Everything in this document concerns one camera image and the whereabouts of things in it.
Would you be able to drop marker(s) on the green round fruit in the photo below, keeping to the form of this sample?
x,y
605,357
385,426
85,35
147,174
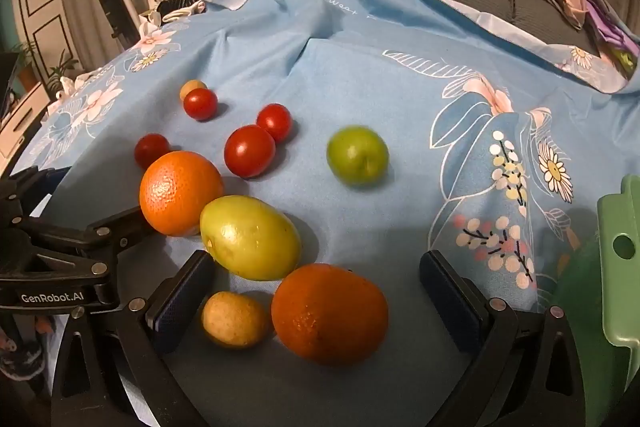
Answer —
x,y
357,155

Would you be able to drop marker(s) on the yellow-brown oval fruit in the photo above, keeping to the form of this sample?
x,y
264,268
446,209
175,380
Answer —
x,y
234,319

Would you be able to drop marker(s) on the small tan round fruit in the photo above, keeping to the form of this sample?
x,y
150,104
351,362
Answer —
x,y
191,87

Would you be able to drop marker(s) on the green oval mango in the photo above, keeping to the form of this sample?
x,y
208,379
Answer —
x,y
250,237

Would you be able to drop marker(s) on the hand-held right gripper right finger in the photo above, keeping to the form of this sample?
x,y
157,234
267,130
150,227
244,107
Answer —
x,y
450,307

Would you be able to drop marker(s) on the white drawer cabinet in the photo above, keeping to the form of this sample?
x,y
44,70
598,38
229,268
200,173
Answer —
x,y
20,117

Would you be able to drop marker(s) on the black and white clothes pile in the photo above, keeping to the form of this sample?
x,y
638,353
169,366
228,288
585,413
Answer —
x,y
177,2

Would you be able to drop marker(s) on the orange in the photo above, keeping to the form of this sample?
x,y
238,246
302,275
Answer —
x,y
330,312
180,192

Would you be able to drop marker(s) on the white crumpled cloth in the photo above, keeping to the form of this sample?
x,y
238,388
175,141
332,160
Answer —
x,y
70,89

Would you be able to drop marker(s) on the purple cloth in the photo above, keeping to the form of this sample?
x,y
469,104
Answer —
x,y
600,22

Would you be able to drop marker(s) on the red cherry tomato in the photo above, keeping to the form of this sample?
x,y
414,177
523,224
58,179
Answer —
x,y
151,150
200,104
274,122

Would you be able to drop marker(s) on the green plastic basket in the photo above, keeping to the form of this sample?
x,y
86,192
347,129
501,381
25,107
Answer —
x,y
617,297

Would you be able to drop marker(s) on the large red tomato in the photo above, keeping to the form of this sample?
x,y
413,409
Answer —
x,y
249,151

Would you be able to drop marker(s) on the blue floral cloth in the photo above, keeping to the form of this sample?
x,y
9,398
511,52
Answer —
x,y
350,82

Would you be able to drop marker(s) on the potted green plant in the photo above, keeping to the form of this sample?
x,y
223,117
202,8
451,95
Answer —
x,y
60,69

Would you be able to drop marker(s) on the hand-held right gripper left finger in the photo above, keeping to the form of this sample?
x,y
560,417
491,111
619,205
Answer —
x,y
180,302

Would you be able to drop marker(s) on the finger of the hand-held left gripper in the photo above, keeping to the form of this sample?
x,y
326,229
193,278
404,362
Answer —
x,y
25,192
100,239

